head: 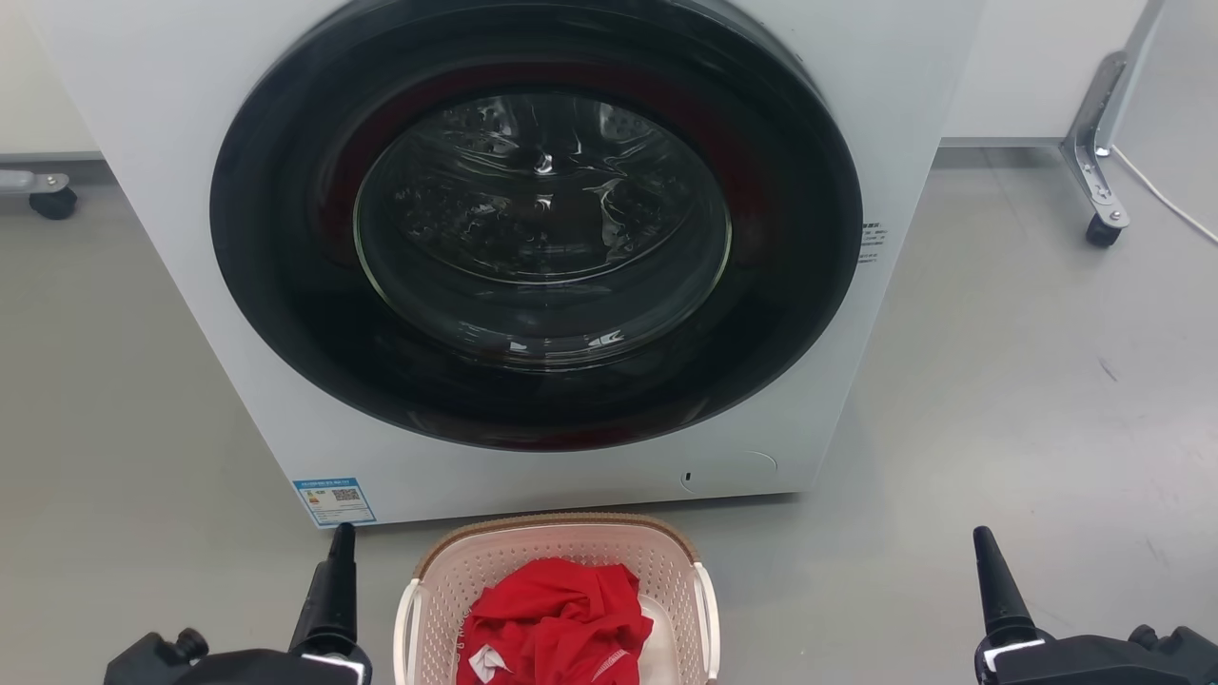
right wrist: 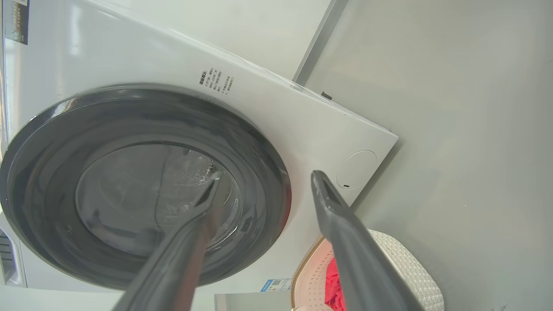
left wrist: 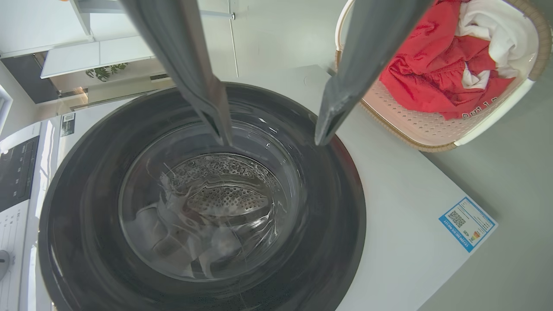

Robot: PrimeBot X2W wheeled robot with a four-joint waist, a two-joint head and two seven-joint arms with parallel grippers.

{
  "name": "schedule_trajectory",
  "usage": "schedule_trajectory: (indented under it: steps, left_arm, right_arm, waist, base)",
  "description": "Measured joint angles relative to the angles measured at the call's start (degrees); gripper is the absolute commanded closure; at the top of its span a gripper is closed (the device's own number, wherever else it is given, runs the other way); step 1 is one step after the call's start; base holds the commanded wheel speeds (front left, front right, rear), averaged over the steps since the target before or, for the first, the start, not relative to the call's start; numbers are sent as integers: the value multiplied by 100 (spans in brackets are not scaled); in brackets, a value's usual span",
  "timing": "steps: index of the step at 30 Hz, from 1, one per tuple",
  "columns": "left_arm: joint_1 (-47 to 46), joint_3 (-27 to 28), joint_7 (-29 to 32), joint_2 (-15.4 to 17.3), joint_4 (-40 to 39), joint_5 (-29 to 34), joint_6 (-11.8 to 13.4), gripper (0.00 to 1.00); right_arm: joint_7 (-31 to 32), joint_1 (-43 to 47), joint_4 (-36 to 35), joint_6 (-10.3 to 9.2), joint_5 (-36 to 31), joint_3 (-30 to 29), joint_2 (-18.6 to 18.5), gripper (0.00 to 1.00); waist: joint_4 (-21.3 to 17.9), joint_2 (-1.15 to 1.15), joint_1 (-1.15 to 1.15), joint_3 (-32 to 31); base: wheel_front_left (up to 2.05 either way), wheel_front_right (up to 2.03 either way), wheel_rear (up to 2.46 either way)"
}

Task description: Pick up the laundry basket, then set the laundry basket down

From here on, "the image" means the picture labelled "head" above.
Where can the grey leg with black caster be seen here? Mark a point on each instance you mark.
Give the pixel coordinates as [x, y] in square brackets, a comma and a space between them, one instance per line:
[43, 190]

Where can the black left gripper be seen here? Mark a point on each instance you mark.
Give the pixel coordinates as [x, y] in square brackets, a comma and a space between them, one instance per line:
[238, 664]

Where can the black round washer door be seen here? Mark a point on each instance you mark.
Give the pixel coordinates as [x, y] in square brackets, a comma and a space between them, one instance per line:
[538, 224]

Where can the white front-load washing machine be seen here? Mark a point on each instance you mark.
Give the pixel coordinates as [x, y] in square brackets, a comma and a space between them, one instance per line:
[171, 143]

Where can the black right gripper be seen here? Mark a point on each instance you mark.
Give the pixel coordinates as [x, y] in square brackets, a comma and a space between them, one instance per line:
[1104, 661]

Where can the beige perforated laundry basket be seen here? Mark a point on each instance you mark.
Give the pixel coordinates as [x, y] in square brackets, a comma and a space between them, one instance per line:
[495, 561]

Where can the red garment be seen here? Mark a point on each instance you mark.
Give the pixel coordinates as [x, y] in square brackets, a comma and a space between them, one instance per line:
[557, 623]

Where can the blue energy label sticker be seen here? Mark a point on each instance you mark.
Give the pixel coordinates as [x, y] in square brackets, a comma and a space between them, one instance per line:
[335, 501]

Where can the metal bracket leg with caster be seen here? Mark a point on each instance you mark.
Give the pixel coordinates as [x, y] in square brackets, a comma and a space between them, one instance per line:
[1096, 152]

